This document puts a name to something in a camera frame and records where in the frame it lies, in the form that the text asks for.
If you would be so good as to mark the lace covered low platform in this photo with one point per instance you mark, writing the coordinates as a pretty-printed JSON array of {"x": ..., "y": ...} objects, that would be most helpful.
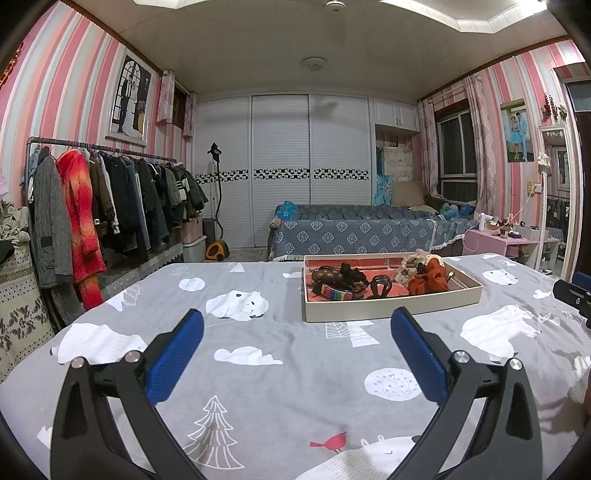
[{"x": 138, "y": 267}]

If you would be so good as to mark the blue hanging cloth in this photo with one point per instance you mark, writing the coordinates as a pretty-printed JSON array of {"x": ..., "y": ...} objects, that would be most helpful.
[{"x": 383, "y": 184}]

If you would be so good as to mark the row of hanging dark clothes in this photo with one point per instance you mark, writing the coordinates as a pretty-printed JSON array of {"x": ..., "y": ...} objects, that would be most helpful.
[{"x": 138, "y": 198}]

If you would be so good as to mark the red orange fleece robe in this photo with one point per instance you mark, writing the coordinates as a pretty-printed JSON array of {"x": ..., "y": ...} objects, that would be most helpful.
[{"x": 81, "y": 221}]

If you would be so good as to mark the white framed standing mirror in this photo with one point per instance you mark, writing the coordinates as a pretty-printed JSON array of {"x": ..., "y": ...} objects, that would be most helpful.
[{"x": 558, "y": 198}]

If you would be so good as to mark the small curtained window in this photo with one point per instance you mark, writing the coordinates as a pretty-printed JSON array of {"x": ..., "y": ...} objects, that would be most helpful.
[{"x": 175, "y": 104}]

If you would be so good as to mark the black claw hair clip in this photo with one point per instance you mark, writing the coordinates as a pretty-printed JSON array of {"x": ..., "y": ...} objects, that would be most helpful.
[{"x": 378, "y": 286}]

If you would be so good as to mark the dark framed window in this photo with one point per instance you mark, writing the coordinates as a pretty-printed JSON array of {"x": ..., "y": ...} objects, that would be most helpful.
[{"x": 457, "y": 152}]

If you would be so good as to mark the round ceiling lamp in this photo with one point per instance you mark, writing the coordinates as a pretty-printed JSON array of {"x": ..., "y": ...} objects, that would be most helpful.
[{"x": 314, "y": 63}]

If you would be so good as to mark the blue plush toy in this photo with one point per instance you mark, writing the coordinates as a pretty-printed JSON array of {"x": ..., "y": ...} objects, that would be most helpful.
[{"x": 286, "y": 211}]

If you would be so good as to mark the white storage boxes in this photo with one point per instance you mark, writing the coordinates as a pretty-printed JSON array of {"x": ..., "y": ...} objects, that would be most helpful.
[{"x": 194, "y": 244}]

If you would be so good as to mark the metal clothes rack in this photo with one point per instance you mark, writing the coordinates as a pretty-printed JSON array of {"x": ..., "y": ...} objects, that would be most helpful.
[{"x": 115, "y": 151}]

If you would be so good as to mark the framed wedding wall poster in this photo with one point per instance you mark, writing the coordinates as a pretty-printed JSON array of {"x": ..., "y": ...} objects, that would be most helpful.
[{"x": 129, "y": 99}]

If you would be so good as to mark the white hair dryer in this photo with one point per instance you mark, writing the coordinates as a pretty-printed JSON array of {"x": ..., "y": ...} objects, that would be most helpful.
[{"x": 483, "y": 221}]

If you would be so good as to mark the rainbow striped band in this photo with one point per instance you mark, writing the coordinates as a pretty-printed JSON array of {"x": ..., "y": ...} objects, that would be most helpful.
[{"x": 341, "y": 293}]

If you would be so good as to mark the shallow cardboard tray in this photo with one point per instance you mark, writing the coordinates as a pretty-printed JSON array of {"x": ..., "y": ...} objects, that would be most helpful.
[{"x": 392, "y": 310}]

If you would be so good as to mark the pink nightstand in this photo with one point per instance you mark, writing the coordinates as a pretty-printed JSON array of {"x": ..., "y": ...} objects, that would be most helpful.
[{"x": 485, "y": 242}]

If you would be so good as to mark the orange scrunchie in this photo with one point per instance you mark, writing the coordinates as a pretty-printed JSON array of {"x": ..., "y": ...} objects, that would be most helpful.
[{"x": 427, "y": 279}]

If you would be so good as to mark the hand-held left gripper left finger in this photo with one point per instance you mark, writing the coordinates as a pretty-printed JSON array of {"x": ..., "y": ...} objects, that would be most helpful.
[{"x": 178, "y": 355}]

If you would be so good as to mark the pink patterned curtain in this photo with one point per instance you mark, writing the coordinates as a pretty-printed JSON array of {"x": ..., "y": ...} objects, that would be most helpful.
[
  {"x": 427, "y": 147},
  {"x": 482, "y": 138}
]

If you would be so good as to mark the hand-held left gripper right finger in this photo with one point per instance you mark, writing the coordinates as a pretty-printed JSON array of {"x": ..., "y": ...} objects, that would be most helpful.
[{"x": 418, "y": 355}]

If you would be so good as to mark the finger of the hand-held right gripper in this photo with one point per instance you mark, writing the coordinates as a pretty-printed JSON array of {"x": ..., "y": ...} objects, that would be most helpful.
[
  {"x": 582, "y": 281},
  {"x": 570, "y": 297}
]

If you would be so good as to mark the red flower wall decoration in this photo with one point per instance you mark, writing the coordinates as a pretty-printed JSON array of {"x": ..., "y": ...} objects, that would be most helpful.
[{"x": 554, "y": 106}]

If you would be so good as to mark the couple wall poster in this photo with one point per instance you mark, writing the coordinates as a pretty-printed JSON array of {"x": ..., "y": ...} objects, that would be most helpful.
[{"x": 517, "y": 131}]

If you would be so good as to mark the leaf patterned cloth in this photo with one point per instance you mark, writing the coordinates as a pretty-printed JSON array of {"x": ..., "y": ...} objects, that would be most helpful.
[{"x": 23, "y": 314}]

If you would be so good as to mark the yellow garment steamer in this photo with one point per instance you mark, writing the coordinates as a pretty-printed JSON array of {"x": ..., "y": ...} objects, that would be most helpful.
[{"x": 217, "y": 249}]

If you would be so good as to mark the bed with blue cover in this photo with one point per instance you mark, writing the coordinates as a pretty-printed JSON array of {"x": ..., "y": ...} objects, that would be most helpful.
[{"x": 351, "y": 230}]

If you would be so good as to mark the beige cushion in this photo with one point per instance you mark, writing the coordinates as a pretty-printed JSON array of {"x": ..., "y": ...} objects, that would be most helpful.
[{"x": 408, "y": 194}]

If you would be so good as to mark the white sliding door wardrobe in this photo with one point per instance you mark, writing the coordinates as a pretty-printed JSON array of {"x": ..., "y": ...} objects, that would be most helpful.
[{"x": 281, "y": 138}]

